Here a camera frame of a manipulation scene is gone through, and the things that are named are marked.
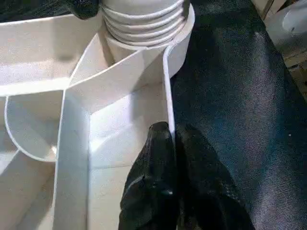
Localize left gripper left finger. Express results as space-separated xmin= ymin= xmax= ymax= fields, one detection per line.
xmin=118 ymin=121 xmax=178 ymax=230

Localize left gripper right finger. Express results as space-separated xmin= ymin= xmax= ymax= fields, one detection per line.
xmin=176 ymin=124 xmax=255 ymax=230

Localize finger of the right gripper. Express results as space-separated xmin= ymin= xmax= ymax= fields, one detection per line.
xmin=69 ymin=0 xmax=100 ymax=21

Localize white plastic table leg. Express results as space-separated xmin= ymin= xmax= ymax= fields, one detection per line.
xmin=101 ymin=0 xmax=192 ymax=49

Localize black work mat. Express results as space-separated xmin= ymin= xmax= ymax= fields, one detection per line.
xmin=168 ymin=0 xmax=307 ymax=230

